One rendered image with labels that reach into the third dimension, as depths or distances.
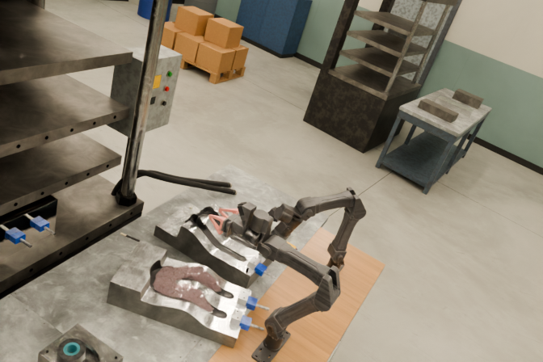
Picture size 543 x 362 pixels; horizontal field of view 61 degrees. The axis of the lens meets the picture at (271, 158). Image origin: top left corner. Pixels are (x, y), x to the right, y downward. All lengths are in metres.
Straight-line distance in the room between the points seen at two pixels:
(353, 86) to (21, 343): 4.77
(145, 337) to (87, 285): 0.32
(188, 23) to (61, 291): 5.44
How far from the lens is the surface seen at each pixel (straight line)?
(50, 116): 2.00
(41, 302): 1.90
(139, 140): 2.21
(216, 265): 2.06
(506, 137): 8.14
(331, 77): 5.93
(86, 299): 1.91
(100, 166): 2.20
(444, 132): 5.32
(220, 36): 6.71
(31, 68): 1.77
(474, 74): 8.08
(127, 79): 2.30
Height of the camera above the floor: 2.19
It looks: 26 degrees down
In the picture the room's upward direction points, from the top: 18 degrees clockwise
